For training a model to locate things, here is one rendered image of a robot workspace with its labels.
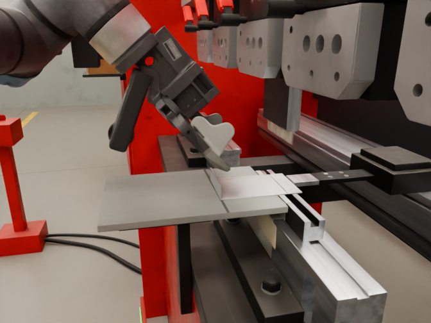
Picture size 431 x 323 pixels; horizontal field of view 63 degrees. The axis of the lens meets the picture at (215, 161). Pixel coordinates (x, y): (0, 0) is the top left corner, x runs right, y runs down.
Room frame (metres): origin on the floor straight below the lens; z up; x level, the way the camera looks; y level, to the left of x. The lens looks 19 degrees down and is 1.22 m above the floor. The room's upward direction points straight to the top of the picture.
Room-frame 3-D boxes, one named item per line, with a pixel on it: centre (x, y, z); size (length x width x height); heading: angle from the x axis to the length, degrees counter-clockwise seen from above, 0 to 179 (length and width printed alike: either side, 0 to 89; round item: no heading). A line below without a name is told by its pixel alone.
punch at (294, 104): (0.55, -0.10, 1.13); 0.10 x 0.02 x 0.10; 13
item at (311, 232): (0.52, -0.11, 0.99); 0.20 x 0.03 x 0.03; 13
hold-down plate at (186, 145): (1.13, 0.09, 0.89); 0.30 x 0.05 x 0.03; 13
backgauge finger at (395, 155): (0.58, -0.25, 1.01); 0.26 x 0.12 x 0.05; 103
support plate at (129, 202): (0.52, 0.04, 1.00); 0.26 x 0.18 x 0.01; 103
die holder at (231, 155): (1.09, 0.02, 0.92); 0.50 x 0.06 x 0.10; 13
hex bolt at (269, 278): (0.40, -0.08, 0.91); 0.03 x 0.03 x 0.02
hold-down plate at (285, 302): (0.50, -0.05, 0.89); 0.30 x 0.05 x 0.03; 13
